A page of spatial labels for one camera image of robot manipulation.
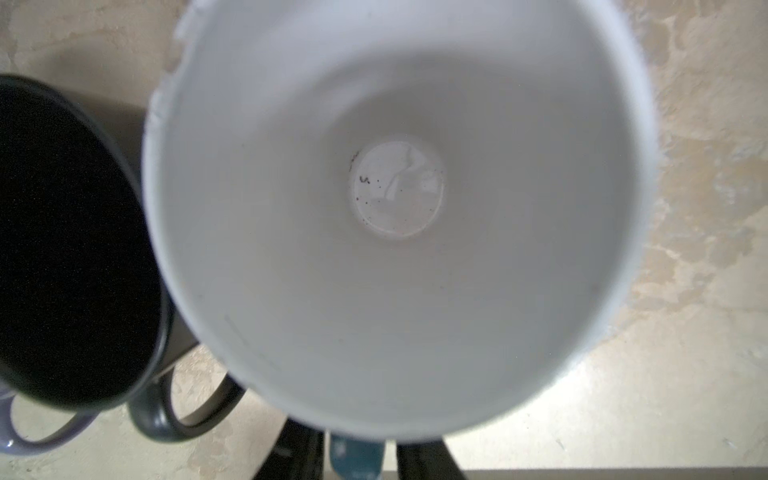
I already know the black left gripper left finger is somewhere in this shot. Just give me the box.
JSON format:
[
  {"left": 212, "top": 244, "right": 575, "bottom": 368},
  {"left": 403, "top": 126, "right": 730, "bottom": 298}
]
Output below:
[{"left": 253, "top": 419, "right": 324, "bottom": 480}]

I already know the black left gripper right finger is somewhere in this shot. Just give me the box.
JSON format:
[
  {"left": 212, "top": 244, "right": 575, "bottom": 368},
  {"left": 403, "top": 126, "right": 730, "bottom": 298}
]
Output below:
[{"left": 396, "top": 440, "right": 466, "bottom": 480}]

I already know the teal blue patterned mug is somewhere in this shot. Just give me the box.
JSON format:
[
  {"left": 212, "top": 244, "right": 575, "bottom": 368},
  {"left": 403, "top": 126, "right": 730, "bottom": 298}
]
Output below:
[{"left": 142, "top": 1, "right": 658, "bottom": 477}]

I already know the black mug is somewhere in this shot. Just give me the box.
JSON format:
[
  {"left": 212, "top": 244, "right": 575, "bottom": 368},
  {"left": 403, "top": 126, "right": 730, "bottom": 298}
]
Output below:
[{"left": 1, "top": 74, "right": 244, "bottom": 443}]

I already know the lavender purple mug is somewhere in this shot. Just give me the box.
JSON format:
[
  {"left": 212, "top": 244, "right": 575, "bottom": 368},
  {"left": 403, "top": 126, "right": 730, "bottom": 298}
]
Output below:
[{"left": 1, "top": 382, "right": 97, "bottom": 456}]

